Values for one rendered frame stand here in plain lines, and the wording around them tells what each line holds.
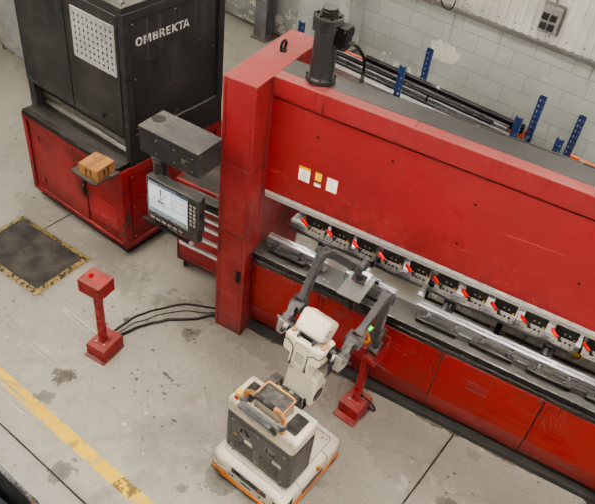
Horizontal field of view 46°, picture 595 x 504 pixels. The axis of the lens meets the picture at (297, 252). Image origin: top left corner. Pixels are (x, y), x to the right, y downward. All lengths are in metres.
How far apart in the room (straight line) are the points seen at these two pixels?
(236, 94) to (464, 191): 1.52
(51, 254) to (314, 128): 3.01
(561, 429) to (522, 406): 0.29
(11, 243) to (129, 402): 2.08
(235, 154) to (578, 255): 2.22
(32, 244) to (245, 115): 2.90
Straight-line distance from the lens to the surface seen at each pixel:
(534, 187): 4.15
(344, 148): 4.50
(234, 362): 5.68
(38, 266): 6.53
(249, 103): 4.46
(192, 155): 4.41
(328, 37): 4.34
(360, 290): 4.94
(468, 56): 8.77
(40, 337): 5.98
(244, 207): 4.93
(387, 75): 6.52
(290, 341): 4.29
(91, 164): 5.75
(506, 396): 5.11
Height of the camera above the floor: 4.46
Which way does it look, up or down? 42 degrees down
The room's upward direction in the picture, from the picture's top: 8 degrees clockwise
